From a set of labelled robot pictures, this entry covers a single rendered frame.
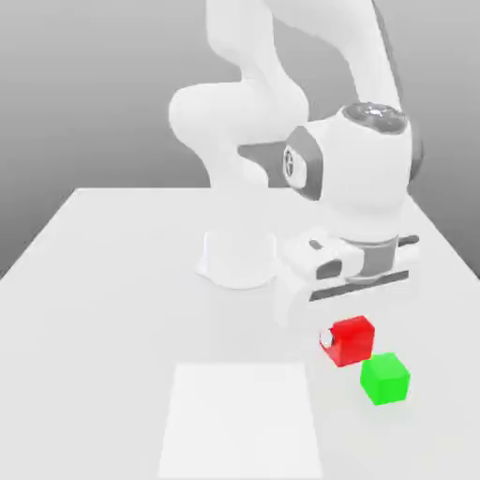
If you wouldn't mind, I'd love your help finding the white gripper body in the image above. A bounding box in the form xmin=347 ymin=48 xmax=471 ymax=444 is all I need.
xmin=276 ymin=269 xmax=413 ymax=328

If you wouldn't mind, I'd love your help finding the small red cube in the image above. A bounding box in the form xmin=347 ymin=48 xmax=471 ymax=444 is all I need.
xmin=321 ymin=315 xmax=376 ymax=368

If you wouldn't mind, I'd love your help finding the small green cube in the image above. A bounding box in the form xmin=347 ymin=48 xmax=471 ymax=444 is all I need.
xmin=359 ymin=352 xmax=412 ymax=407

